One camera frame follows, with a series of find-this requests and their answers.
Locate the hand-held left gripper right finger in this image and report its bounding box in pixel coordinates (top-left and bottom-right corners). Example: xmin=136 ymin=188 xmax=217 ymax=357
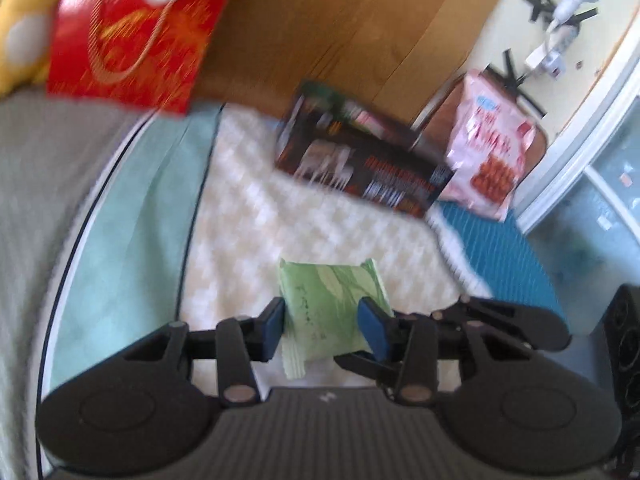
xmin=357 ymin=297 xmax=591 ymax=406

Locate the cream patterned blanket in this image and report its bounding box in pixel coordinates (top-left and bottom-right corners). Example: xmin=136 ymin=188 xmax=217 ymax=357
xmin=180 ymin=105 xmax=493 ymax=396

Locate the yellow plush toy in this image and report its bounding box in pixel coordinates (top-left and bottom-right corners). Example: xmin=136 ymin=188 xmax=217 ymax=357
xmin=0 ymin=0 xmax=76 ymax=98

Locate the light green snack packet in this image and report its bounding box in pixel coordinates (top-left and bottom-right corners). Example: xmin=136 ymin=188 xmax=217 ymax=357
xmin=277 ymin=257 xmax=396 ymax=380

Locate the teal mat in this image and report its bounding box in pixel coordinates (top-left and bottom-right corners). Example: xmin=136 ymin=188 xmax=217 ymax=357
xmin=430 ymin=200 xmax=568 ymax=336

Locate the mint green quilt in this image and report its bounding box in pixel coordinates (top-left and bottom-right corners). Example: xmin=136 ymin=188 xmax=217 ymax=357
xmin=42 ymin=105 xmax=223 ymax=401

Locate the red gift bag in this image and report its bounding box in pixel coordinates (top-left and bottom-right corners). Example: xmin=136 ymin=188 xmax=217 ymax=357
xmin=46 ymin=0 xmax=243 ymax=120

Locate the black speaker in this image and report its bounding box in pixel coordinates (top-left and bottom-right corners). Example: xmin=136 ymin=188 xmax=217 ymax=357
xmin=602 ymin=284 xmax=640 ymax=480

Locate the wooden headboard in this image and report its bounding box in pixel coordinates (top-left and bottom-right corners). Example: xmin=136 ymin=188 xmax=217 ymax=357
xmin=192 ymin=0 xmax=518 ymax=126

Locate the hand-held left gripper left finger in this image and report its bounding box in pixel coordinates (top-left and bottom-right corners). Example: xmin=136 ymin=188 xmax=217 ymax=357
xmin=80 ymin=297 xmax=287 ymax=409

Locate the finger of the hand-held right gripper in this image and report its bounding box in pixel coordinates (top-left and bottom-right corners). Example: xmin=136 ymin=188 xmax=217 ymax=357
xmin=334 ymin=352 xmax=399 ymax=387
xmin=442 ymin=296 xmax=572 ymax=353

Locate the grey blanket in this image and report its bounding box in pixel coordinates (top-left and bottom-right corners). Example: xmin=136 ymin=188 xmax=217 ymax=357
xmin=0 ymin=92 xmax=156 ymax=480

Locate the black snack box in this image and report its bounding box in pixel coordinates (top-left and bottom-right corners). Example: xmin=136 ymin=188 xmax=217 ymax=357
xmin=274 ymin=80 xmax=456 ymax=220

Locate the pink snack bag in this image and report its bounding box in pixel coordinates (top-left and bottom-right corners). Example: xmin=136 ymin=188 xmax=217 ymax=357
xmin=442 ymin=70 xmax=538 ymax=223

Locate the white charger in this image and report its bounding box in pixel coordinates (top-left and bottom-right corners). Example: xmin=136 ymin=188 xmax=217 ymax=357
xmin=525 ymin=24 xmax=581 ymax=80

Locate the white door frame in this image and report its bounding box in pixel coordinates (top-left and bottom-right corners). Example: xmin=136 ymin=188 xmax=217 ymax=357
xmin=515 ymin=35 xmax=640 ymax=233

